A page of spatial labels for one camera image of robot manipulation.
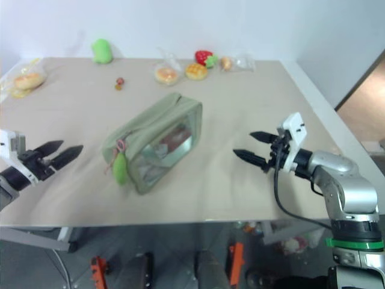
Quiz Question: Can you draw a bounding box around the green zippered pouch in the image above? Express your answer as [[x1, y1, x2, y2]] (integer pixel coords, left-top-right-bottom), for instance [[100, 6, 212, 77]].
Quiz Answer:
[[101, 92, 203, 196]]

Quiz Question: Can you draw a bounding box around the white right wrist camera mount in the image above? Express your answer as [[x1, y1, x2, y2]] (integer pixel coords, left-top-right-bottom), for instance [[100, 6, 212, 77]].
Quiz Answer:
[[277, 112, 308, 175]]

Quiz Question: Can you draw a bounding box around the pink zipper pull cord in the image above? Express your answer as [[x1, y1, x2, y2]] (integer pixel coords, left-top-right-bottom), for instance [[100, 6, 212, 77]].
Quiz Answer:
[[104, 137, 128, 175]]

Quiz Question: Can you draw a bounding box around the small bagged bread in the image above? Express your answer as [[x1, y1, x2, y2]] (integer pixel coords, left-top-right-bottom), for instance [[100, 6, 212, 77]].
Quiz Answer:
[[219, 53, 257, 73]]

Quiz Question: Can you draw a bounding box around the orange black clamp tool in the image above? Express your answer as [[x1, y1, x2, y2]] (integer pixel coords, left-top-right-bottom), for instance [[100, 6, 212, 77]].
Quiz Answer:
[[90, 255, 109, 289], [228, 241, 245, 286]]

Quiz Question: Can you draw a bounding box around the bagged glazed donut bread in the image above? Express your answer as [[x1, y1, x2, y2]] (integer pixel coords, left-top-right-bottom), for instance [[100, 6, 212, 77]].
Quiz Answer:
[[153, 47, 183, 87]]

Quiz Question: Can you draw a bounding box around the bagged bread roll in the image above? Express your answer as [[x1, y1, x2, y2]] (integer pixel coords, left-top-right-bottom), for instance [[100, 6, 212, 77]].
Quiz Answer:
[[0, 58, 48, 101]]

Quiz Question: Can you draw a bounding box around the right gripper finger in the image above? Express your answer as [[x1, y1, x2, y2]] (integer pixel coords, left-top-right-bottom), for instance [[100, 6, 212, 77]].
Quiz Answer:
[[232, 149, 269, 170], [249, 131, 279, 145]]

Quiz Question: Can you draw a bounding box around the black upright bar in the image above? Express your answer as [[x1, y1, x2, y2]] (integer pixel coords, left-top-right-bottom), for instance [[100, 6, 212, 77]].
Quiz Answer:
[[143, 251, 155, 289]]

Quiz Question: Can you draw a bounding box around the bag of colourful toys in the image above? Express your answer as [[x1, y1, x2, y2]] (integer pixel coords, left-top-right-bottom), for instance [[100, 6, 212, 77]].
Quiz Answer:
[[276, 235, 309, 255]]

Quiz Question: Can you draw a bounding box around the yellow pineapple bun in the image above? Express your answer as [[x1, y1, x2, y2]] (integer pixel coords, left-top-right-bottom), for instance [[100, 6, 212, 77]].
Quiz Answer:
[[185, 62, 209, 81]]

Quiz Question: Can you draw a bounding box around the brown wooden panel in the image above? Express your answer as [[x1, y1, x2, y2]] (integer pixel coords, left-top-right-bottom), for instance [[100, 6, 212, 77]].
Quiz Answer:
[[334, 47, 385, 146]]

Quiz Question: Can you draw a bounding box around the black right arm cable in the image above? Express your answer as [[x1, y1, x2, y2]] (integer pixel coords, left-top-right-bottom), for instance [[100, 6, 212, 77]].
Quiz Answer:
[[273, 143, 333, 232]]

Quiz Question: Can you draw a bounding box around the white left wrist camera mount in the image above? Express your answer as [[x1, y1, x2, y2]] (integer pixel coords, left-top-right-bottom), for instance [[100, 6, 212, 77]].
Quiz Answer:
[[0, 129, 39, 185]]

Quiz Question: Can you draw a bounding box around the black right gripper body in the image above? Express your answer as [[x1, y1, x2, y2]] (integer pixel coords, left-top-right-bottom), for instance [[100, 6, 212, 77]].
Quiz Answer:
[[264, 134, 292, 175]]

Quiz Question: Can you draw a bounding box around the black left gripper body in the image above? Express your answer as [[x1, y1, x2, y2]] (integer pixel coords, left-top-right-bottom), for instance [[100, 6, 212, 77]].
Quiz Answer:
[[17, 149, 57, 182]]

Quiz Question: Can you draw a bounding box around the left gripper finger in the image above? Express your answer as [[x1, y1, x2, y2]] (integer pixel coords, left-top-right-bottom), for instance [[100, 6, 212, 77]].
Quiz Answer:
[[32, 140, 65, 158], [52, 144, 84, 172]]

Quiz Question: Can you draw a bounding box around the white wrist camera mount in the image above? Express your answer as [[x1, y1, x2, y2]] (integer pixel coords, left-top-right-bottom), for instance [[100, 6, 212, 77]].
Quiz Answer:
[[0, 129, 39, 185], [277, 112, 308, 175]]

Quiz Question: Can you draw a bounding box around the green plush toy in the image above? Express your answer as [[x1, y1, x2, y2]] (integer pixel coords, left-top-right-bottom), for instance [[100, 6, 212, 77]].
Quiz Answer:
[[91, 37, 114, 65]]

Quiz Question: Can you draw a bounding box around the red strawberry toy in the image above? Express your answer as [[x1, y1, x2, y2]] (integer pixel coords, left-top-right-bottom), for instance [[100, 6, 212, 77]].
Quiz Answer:
[[194, 49, 219, 68]]

